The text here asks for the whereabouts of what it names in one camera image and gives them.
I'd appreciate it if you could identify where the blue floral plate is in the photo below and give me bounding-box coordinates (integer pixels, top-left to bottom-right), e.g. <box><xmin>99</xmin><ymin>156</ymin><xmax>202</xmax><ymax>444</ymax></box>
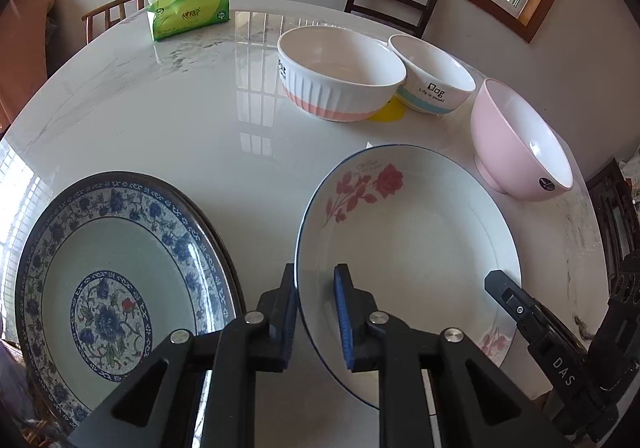
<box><xmin>14</xmin><ymin>171</ymin><xmax>246</xmax><ymax>431</ymax></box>

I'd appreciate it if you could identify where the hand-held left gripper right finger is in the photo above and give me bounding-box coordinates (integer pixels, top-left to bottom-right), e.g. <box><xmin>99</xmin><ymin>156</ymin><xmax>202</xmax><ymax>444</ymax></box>
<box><xmin>333</xmin><ymin>263</ymin><xmax>573</xmax><ymax>448</ymax></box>

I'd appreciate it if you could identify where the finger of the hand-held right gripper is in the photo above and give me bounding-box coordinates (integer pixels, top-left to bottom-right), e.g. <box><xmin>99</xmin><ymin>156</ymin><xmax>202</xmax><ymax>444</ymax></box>
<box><xmin>484</xmin><ymin>269</ymin><xmax>598</xmax><ymax>401</ymax></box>

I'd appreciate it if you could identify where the dark carved chair at right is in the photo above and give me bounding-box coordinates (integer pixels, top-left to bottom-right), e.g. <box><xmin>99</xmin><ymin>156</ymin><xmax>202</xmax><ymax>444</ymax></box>
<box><xmin>586</xmin><ymin>157</ymin><xmax>640</xmax><ymax>281</ymax></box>

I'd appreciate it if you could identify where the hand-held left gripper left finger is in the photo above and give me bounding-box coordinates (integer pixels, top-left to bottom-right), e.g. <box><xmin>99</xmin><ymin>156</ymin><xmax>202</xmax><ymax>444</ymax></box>
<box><xmin>67</xmin><ymin>262</ymin><xmax>301</xmax><ymax>448</ymax></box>

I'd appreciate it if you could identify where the white bowl with blue stripe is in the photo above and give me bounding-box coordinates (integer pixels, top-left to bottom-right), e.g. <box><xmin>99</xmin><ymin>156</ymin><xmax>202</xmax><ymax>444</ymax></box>
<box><xmin>388</xmin><ymin>34</ymin><xmax>477</xmax><ymax>115</ymax></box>

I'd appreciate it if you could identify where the light wooden chair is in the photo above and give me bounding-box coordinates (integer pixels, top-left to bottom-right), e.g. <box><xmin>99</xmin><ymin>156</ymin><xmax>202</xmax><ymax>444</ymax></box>
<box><xmin>81</xmin><ymin>0</ymin><xmax>150</xmax><ymax>45</ymax></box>

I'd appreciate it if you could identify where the white plate with pink roses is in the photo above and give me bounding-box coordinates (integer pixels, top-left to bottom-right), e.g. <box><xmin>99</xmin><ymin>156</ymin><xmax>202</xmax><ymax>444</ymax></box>
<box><xmin>295</xmin><ymin>144</ymin><xmax>522</xmax><ymax>411</ymax></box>

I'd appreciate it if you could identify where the green tissue pack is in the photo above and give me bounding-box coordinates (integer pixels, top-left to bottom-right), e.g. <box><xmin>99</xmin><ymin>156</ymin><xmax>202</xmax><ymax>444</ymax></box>
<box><xmin>145</xmin><ymin>0</ymin><xmax>231</xmax><ymax>43</ymax></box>

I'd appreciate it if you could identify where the yellow round sticker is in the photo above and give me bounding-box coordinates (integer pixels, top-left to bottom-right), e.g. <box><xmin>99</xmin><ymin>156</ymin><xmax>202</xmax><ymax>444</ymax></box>
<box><xmin>367</xmin><ymin>95</ymin><xmax>406</xmax><ymax>122</ymax></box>

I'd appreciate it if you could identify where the ribbed white and pink bowl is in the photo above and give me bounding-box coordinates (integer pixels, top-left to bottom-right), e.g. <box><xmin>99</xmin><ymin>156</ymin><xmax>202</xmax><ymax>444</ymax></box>
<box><xmin>277</xmin><ymin>26</ymin><xmax>407</xmax><ymax>122</ymax></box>

